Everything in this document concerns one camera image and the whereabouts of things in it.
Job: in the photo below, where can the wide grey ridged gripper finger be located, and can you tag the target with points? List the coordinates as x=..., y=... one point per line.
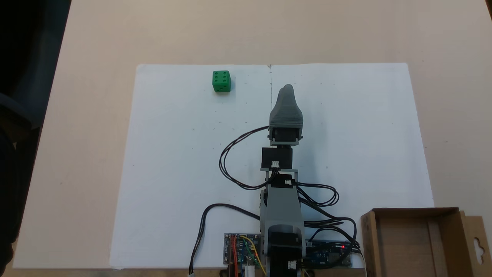
x=287, y=113

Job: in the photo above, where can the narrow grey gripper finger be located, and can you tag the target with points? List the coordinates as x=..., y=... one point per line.
x=282, y=94

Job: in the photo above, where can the green die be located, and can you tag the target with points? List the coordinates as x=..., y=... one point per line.
x=221, y=81

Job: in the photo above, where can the white paper sheet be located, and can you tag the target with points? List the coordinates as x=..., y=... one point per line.
x=365, y=134
x=173, y=173

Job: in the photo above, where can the brown cardboard box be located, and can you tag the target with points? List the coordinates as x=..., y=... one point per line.
x=403, y=246

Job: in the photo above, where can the dark chair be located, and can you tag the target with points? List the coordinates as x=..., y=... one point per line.
x=15, y=115

